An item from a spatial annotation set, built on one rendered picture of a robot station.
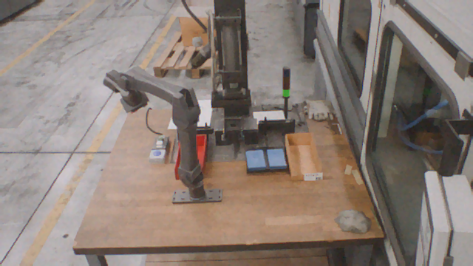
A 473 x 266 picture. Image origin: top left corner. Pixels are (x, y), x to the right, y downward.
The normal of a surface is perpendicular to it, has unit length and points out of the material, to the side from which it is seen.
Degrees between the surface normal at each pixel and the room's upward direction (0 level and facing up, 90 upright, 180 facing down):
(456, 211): 7
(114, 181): 0
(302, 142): 90
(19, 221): 0
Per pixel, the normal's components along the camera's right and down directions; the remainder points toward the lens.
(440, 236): -0.25, 0.54
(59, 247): -0.04, -0.84
